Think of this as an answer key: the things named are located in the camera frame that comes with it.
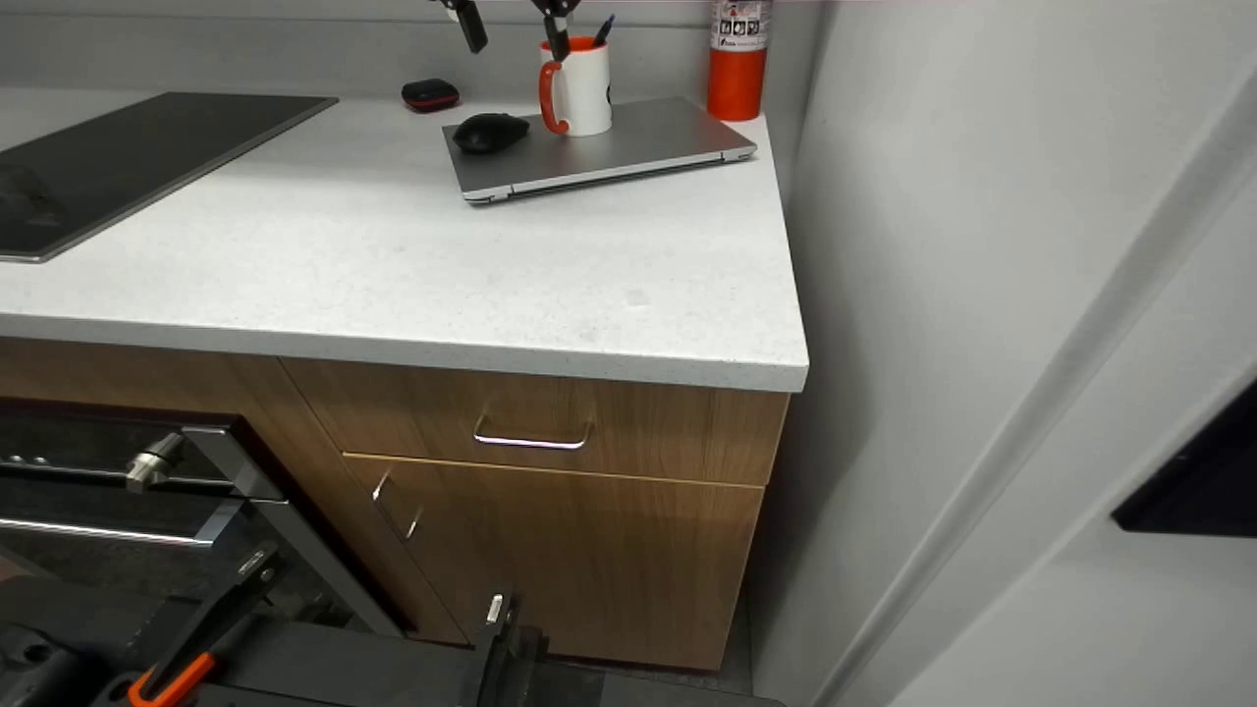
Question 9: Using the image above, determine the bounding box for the black wall panel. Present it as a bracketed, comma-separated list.
[1107, 378, 1257, 542]

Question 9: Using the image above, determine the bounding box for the silver clamp screw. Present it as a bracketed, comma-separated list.
[122, 427, 189, 493]

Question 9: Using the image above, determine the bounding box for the white mug orange handle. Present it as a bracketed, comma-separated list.
[535, 35, 618, 141]

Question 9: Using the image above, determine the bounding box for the black glass cooktop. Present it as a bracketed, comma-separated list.
[0, 88, 343, 267]

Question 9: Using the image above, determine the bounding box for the black metal frame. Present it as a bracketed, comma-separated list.
[0, 420, 404, 641]

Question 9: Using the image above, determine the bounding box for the black computer mouse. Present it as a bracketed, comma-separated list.
[453, 111, 535, 162]

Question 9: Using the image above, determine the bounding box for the orange and white bottle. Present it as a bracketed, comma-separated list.
[702, 0, 777, 126]

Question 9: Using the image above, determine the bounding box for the closed grey laptop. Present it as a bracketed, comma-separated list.
[440, 89, 762, 209]

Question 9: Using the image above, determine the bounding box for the long silver drawer handle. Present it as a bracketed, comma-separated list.
[470, 414, 592, 454]

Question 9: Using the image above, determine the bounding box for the small black case red rim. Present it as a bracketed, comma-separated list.
[396, 73, 465, 116]

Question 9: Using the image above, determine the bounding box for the kitchen base cabinet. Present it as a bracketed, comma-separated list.
[0, 332, 794, 674]

